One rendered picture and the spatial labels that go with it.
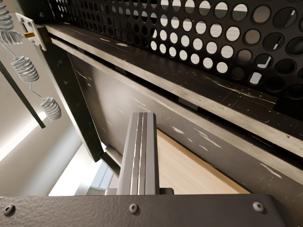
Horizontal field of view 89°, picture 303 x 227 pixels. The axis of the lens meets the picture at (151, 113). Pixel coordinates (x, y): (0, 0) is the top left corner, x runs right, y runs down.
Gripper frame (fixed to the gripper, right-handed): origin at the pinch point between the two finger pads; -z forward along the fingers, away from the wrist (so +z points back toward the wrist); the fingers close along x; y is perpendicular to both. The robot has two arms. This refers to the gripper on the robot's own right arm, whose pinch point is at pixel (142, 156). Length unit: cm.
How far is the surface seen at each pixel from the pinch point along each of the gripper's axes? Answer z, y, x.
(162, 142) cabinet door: -24.6, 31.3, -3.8
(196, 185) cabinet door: -15.0, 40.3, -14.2
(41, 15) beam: -65, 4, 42
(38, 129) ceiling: -215, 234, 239
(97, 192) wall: -148, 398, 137
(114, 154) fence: -50, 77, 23
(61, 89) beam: -61, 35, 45
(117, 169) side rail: -53, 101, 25
